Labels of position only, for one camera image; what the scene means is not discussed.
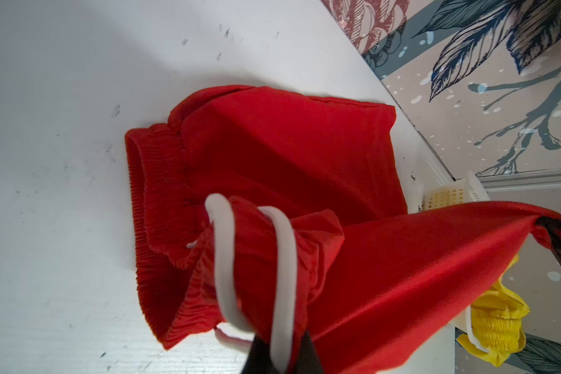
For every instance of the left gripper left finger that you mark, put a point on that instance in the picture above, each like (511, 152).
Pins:
(259, 359)

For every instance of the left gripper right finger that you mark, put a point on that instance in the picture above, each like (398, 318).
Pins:
(307, 361)

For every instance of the yellow shorts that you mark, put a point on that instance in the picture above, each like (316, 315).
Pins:
(493, 325)

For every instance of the white plastic basket tray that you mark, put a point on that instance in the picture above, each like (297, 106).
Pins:
(463, 191)

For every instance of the red shorts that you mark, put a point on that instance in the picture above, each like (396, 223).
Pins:
(280, 213)

